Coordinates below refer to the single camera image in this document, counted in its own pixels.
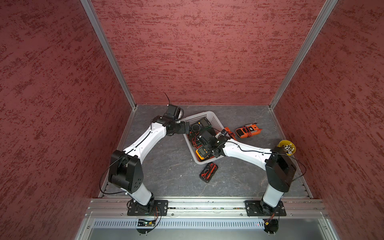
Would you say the orange clamp meter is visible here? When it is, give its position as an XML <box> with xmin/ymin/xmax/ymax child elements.
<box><xmin>221</xmin><ymin>127</ymin><xmax>237</xmax><ymax>141</ymax></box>

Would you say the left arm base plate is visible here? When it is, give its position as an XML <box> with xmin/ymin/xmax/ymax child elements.
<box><xmin>127</xmin><ymin>200</ymin><xmax>169</xmax><ymax>217</ymax></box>

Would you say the black multimeter with red leads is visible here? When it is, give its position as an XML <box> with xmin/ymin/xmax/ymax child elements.
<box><xmin>199</xmin><ymin>163</ymin><xmax>218</xmax><ymax>183</ymax></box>

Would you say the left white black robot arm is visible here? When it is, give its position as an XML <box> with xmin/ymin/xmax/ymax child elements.
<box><xmin>108</xmin><ymin>116</ymin><xmax>190</xmax><ymax>213</ymax></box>

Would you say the green multimeter face down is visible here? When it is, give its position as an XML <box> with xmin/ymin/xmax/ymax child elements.
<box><xmin>197</xmin><ymin>128</ymin><xmax>215</xmax><ymax>145</ymax></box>

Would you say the white plastic perforated basket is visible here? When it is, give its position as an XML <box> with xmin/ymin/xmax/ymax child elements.
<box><xmin>181</xmin><ymin>111</ymin><xmax>224</xmax><ymax>165</ymax></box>

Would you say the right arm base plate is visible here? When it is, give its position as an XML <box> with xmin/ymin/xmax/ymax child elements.
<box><xmin>244</xmin><ymin>200</ymin><xmax>287</xmax><ymax>217</ymax></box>

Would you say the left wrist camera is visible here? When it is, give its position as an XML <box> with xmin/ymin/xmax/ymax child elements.
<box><xmin>164</xmin><ymin>104</ymin><xmax>184</xmax><ymax>122</ymax></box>

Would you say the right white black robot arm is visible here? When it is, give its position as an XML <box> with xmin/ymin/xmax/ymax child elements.
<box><xmin>196</xmin><ymin>135</ymin><xmax>297</xmax><ymax>215</ymax></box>

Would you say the green multimeter face up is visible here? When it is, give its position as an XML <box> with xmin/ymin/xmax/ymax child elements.
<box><xmin>191</xmin><ymin>118</ymin><xmax>212</xmax><ymax>133</ymax></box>

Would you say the orange multimeter with leads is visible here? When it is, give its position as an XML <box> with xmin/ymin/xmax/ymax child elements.
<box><xmin>236</xmin><ymin>123</ymin><xmax>262</xmax><ymax>139</ymax></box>

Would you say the yellow black multimeter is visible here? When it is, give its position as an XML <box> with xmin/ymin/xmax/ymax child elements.
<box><xmin>196</xmin><ymin>146</ymin><xmax>210</xmax><ymax>161</ymax></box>

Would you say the yellow cup with batteries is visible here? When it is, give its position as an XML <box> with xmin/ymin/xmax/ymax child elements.
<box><xmin>278</xmin><ymin>140</ymin><xmax>297</xmax><ymax>156</ymax></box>

